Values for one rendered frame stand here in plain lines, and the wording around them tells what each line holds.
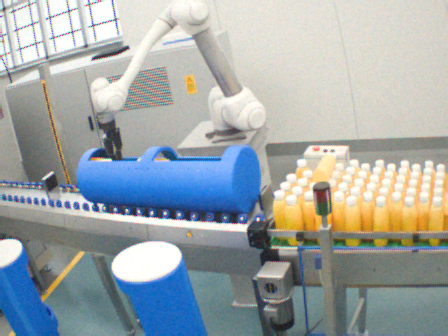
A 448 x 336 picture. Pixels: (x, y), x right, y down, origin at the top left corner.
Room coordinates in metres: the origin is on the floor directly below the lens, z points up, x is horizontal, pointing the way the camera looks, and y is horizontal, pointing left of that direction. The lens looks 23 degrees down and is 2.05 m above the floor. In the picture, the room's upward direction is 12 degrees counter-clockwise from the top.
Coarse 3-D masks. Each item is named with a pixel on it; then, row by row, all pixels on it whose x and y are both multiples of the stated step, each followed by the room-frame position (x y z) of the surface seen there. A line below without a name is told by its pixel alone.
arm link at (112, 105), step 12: (156, 24) 2.57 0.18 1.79; (168, 24) 2.56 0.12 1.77; (156, 36) 2.54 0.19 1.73; (144, 48) 2.49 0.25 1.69; (132, 60) 2.43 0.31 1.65; (132, 72) 2.35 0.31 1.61; (120, 84) 2.30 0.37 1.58; (108, 96) 2.23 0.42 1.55; (120, 96) 2.24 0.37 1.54; (108, 108) 2.22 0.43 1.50; (120, 108) 2.24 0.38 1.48
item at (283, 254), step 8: (272, 248) 1.84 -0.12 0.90; (280, 248) 1.83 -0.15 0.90; (288, 248) 1.81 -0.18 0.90; (296, 248) 1.80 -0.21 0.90; (264, 256) 1.85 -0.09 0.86; (272, 256) 1.83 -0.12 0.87; (280, 256) 1.81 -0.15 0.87; (288, 256) 1.80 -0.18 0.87; (296, 256) 1.78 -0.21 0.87; (296, 264) 1.78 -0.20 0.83; (296, 272) 1.78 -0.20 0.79; (296, 280) 1.79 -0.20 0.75
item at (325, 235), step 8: (320, 232) 1.57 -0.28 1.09; (328, 232) 1.55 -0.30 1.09; (320, 240) 1.57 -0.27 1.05; (328, 240) 1.55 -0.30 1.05; (328, 248) 1.55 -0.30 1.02; (328, 256) 1.55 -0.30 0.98; (328, 264) 1.56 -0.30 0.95; (328, 272) 1.56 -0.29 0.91; (328, 280) 1.56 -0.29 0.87; (328, 288) 1.56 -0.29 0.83; (328, 296) 1.56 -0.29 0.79; (328, 304) 1.56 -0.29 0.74; (328, 312) 1.56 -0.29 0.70; (328, 320) 1.56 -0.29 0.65; (328, 328) 1.56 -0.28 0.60
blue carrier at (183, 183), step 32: (128, 160) 2.58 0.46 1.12; (192, 160) 2.39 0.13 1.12; (224, 160) 2.07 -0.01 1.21; (256, 160) 2.21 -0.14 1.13; (96, 192) 2.36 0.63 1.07; (128, 192) 2.25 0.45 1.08; (160, 192) 2.16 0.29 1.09; (192, 192) 2.08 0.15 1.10; (224, 192) 2.01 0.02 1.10; (256, 192) 2.16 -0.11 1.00
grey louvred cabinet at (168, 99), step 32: (224, 32) 4.11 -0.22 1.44; (64, 64) 4.70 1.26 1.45; (96, 64) 4.10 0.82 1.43; (128, 64) 3.96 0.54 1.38; (160, 64) 3.86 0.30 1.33; (192, 64) 3.76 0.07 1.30; (32, 96) 4.40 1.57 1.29; (64, 96) 4.24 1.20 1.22; (128, 96) 3.98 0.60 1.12; (160, 96) 3.88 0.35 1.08; (192, 96) 3.78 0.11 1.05; (32, 128) 4.44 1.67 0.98; (64, 128) 4.27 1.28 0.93; (96, 128) 4.14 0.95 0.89; (128, 128) 4.01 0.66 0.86; (160, 128) 3.90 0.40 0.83; (192, 128) 3.80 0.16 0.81; (32, 160) 4.49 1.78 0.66
